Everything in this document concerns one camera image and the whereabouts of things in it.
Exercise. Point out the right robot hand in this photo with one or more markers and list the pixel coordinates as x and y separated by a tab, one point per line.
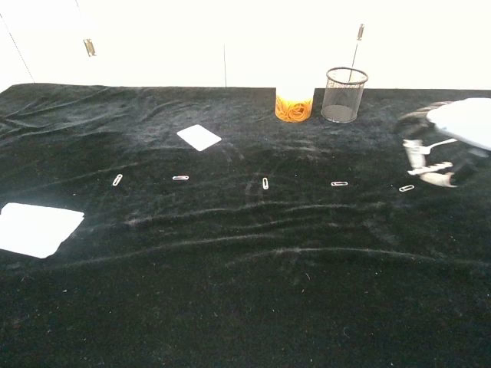
464	120

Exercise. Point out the silver paper clip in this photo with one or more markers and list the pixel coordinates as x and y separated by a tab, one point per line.
406	188
265	183
117	180
339	184
180	178

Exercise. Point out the silver metal spoon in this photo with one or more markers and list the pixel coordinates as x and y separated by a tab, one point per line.
443	143

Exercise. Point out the black mesh pen holder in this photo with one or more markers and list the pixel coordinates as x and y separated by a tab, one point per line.
341	103

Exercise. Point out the metal screen hinge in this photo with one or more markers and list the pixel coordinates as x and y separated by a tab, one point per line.
360	32
89	48

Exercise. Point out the clear jar of rubber bands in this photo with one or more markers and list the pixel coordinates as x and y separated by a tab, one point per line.
293	109

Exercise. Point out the white playing card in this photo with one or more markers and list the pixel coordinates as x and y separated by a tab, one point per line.
199	137

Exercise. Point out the black velvet table cloth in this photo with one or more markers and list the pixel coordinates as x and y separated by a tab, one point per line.
245	287

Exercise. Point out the white paper pad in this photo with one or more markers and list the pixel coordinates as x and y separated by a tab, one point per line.
34	230

